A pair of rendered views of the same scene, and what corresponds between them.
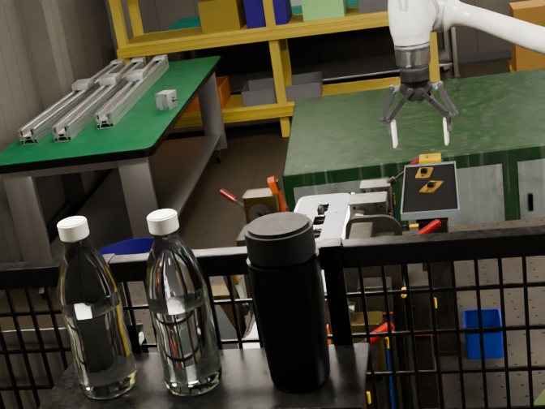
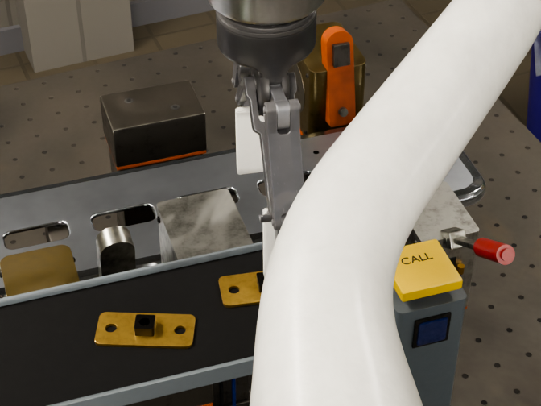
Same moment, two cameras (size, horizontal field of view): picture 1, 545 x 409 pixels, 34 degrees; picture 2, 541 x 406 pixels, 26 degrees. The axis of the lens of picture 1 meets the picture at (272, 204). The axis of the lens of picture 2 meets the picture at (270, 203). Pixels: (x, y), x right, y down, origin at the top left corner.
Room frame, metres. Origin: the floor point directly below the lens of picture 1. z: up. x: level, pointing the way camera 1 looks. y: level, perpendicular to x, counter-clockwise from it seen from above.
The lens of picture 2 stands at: (1.86, -1.07, 1.90)
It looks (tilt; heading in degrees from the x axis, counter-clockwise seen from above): 40 degrees down; 60
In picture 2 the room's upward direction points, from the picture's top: straight up
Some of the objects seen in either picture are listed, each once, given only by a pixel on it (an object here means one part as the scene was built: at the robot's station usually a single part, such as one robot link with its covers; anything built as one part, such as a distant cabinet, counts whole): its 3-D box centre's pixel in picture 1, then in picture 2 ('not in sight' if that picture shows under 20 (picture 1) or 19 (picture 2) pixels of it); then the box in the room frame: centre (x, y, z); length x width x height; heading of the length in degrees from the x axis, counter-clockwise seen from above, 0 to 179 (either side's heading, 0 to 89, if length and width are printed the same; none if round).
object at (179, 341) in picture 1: (178, 300); not in sight; (0.87, 0.11, 1.53); 0.07 x 0.07 x 0.20
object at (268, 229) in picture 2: (446, 131); (282, 242); (2.22, -0.48, 1.27); 0.03 x 0.01 x 0.07; 160
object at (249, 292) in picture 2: (423, 171); (266, 283); (2.24, -0.41, 1.17); 0.08 x 0.04 x 0.01; 160
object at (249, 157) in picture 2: (394, 133); (253, 139); (2.27, -0.35, 1.27); 0.03 x 0.01 x 0.07; 160
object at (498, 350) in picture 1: (482, 333); not in sight; (2.08, -0.50, 0.75); 0.11 x 0.10 x 0.09; 168
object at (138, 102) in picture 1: (135, 151); not in sight; (5.59, 0.83, 0.47); 2.47 x 0.93 x 0.94; 172
